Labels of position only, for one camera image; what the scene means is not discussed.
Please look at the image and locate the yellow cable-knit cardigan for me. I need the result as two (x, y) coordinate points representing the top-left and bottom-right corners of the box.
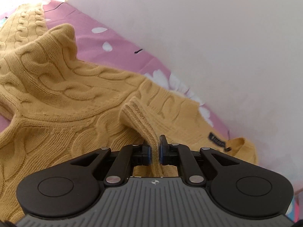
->
(0, 2), (259, 222)

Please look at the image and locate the pink floral bed sheet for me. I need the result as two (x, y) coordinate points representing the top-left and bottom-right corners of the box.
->
(1, 0), (230, 148)

